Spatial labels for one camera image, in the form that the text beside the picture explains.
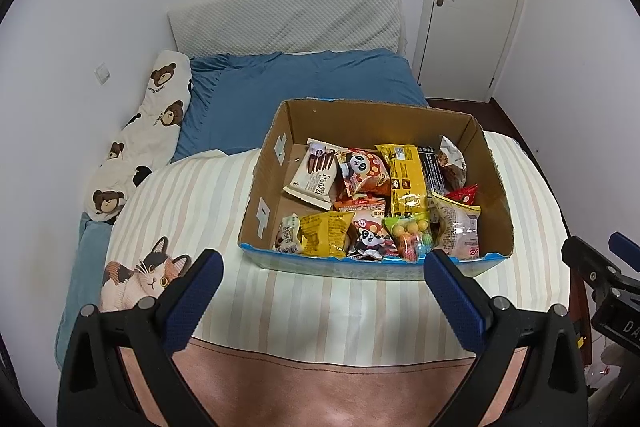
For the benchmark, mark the orange white snack packet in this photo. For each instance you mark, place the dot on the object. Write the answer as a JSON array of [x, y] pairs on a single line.
[[370, 239]]

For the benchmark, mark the bear print pillow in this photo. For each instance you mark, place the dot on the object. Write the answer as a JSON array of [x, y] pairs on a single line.
[[150, 127]]

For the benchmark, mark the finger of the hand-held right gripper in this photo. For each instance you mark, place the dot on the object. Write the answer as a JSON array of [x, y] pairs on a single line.
[[585, 257], [625, 244]]

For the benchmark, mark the white wall switch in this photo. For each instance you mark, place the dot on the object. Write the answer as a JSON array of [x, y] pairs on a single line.
[[103, 74]]

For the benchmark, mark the light blue blanket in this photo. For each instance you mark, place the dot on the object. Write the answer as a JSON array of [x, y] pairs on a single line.
[[85, 267]]

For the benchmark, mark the yellow black snack packet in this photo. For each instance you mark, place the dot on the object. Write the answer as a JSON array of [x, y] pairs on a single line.
[[405, 184]]

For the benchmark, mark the white wafer packet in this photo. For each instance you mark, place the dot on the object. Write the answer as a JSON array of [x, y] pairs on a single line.
[[312, 182]]

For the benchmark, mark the small red snack packet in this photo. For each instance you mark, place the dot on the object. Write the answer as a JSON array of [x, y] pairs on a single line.
[[462, 195]]

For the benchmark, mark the white door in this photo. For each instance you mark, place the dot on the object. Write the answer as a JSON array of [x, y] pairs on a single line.
[[480, 7]]

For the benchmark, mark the white quilted pillow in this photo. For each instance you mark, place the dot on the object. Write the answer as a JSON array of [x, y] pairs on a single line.
[[285, 19]]

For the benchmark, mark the cardboard box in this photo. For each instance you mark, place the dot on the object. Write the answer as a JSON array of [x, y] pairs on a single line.
[[280, 207]]

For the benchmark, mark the blue bedsheet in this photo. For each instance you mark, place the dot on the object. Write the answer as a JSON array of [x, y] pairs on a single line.
[[310, 77]]

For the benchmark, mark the pink white bread packet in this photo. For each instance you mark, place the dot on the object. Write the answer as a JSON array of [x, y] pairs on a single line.
[[457, 227]]

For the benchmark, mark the brown white cookie packet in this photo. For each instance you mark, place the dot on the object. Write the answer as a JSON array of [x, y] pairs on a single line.
[[452, 162]]

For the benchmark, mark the colourful candy ball bag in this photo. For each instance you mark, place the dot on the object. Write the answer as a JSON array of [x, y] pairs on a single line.
[[407, 234]]

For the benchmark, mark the flat orange snack packet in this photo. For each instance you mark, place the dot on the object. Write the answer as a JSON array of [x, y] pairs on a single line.
[[360, 207]]

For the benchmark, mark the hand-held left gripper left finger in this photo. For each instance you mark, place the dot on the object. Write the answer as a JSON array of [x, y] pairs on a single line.
[[197, 297]]

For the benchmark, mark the striped cat print blanket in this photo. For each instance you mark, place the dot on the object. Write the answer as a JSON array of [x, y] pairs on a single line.
[[310, 307]]

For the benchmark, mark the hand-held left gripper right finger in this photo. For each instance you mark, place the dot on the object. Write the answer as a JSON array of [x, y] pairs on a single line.
[[452, 297]]

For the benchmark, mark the orange red snack bag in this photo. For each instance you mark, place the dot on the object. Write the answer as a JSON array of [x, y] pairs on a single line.
[[362, 169]]

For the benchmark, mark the bun in white wrapper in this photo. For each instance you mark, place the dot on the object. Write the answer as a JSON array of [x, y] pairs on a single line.
[[287, 234]]

